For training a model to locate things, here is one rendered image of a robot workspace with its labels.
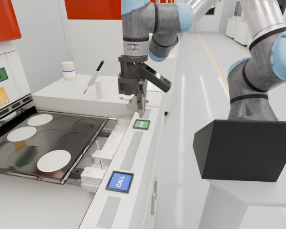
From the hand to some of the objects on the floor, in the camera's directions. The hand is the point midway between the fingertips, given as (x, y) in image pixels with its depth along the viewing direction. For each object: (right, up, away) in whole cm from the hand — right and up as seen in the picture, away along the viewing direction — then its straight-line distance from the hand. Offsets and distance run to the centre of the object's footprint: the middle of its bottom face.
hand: (143, 114), depth 64 cm
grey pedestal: (+47, -90, +45) cm, 111 cm away
